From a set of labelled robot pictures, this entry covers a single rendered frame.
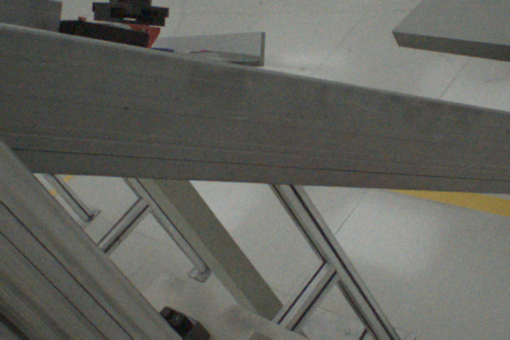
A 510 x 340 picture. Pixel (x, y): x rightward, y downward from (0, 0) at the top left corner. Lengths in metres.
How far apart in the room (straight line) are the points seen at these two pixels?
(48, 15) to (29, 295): 0.41
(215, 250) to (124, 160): 1.20
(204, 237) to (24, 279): 1.23
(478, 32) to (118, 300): 1.13
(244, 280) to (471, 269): 0.53
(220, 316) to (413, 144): 0.65
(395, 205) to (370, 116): 1.59
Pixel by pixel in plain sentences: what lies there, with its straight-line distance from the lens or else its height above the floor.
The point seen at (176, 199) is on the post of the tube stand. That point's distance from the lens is 1.47.
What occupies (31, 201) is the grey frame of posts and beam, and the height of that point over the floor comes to 1.20.
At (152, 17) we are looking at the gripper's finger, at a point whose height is 0.99.
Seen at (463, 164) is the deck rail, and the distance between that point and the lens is 0.55.
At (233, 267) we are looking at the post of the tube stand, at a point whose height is 0.35.
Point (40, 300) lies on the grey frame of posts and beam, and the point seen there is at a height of 1.17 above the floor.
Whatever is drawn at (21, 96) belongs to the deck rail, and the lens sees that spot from 0.34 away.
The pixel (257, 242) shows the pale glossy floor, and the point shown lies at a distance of 2.20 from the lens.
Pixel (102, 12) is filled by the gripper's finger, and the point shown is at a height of 1.03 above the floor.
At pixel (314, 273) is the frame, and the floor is 0.32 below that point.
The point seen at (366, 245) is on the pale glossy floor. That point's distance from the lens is 1.99.
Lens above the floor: 1.32
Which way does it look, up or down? 31 degrees down
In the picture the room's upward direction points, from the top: 34 degrees counter-clockwise
